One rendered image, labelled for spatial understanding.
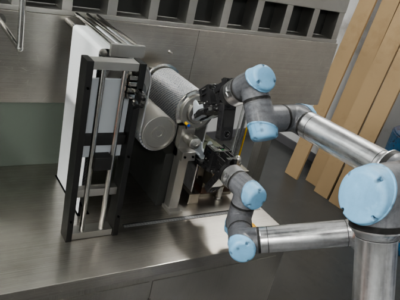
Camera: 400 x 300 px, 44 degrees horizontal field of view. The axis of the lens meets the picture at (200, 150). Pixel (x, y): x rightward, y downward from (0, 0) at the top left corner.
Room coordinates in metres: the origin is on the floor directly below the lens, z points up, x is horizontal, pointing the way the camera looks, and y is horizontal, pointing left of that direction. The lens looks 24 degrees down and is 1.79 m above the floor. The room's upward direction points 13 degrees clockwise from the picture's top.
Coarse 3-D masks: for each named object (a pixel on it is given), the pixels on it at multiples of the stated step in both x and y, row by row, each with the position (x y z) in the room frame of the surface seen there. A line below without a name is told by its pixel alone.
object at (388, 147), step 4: (396, 128) 3.37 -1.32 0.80; (392, 132) 3.32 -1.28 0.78; (396, 132) 3.27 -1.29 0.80; (392, 136) 3.28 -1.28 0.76; (396, 136) 3.23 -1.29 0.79; (388, 140) 3.33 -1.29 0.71; (392, 140) 3.25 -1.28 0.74; (396, 140) 3.21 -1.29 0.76; (388, 144) 3.30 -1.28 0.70; (392, 144) 3.24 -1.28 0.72; (396, 144) 3.20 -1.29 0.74; (388, 148) 3.27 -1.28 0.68; (392, 148) 3.22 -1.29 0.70; (396, 148) 3.18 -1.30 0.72
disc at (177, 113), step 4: (192, 92) 1.48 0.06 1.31; (196, 92) 1.49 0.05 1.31; (184, 96) 1.47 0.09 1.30; (188, 96) 1.48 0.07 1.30; (180, 100) 1.46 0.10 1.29; (184, 100) 1.47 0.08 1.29; (180, 104) 1.46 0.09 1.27; (176, 108) 1.46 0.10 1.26; (180, 108) 1.46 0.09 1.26; (176, 112) 1.46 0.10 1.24; (176, 116) 1.46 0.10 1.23; (176, 120) 1.46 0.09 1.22; (180, 120) 1.47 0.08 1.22; (208, 120) 1.53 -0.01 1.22; (180, 124) 1.47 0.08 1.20; (184, 124) 1.48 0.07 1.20; (204, 124) 1.52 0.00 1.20; (196, 128) 1.51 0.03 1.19; (200, 128) 1.52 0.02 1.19
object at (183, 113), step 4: (192, 96) 1.48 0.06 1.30; (196, 96) 1.48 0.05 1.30; (188, 100) 1.47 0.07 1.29; (192, 100) 1.48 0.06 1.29; (196, 100) 1.48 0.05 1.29; (184, 104) 1.47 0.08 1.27; (188, 104) 1.47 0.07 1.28; (184, 108) 1.46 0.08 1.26; (180, 112) 1.46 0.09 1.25; (184, 112) 1.46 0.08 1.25; (180, 116) 1.46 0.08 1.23; (184, 116) 1.46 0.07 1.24; (184, 120) 1.47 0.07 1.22; (188, 120) 1.48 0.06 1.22; (192, 124) 1.49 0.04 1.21; (196, 124) 1.50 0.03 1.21; (200, 124) 1.50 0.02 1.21
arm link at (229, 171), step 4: (228, 168) 1.37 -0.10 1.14; (232, 168) 1.36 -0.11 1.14; (236, 168) 1.36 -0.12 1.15; (240, 168) 1.37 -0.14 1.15; (224, 172) 1.36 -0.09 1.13; (228, 172) 1.35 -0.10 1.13; (232, 172) 1.35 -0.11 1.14; (224, 176) 1.35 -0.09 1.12; (228, 176) 1.34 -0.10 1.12; (224, 180) 1.34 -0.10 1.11; (224, 184) 1.35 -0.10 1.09
